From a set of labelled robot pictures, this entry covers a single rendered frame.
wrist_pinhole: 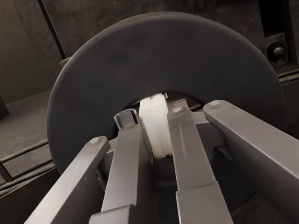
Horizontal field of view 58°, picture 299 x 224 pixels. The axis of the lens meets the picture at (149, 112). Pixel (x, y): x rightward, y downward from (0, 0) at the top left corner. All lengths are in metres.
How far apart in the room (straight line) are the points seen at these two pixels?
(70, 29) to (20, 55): 6.74
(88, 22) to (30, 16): 2.66
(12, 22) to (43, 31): 4.13
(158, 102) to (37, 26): 3.17
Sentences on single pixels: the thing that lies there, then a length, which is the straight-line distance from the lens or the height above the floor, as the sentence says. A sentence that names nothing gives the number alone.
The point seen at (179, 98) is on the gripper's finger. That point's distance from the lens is 0.17.
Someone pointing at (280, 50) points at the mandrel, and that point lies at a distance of 0.69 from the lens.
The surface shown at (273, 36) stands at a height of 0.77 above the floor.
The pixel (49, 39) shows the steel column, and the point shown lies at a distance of 3.27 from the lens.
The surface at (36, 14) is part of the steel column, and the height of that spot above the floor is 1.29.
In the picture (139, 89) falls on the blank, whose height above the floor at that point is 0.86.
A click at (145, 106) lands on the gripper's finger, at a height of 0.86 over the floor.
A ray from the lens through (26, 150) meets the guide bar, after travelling 0.74.
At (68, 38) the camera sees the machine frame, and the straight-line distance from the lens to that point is 0.70.
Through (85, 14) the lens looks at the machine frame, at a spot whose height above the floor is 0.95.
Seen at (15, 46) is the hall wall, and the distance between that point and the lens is 7.43.
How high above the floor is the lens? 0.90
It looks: 19 degrees down
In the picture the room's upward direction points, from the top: 19 degrees counter-clockwise
